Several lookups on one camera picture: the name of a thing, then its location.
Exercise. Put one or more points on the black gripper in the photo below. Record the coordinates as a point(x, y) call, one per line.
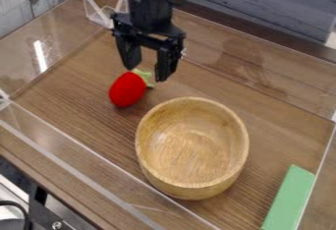
point(165, 40)

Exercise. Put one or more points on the red plush strawberry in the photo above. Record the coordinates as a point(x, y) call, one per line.
point(129, 87)

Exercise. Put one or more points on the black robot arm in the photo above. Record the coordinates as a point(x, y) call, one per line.
point(145, 26)

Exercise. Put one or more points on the wooden bowl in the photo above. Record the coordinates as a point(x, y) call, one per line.
point(192, 146)

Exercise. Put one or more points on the clear acrylic front panel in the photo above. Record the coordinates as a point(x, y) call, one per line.
point(112, 199)

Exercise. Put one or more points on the green rectangular block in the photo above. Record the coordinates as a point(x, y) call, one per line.
point(289, 200)

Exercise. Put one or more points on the clear acrylic corner bracket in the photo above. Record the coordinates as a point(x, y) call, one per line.
point(101, 15)

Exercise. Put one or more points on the black metal table bracket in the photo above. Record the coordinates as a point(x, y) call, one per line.
point(41, 215)

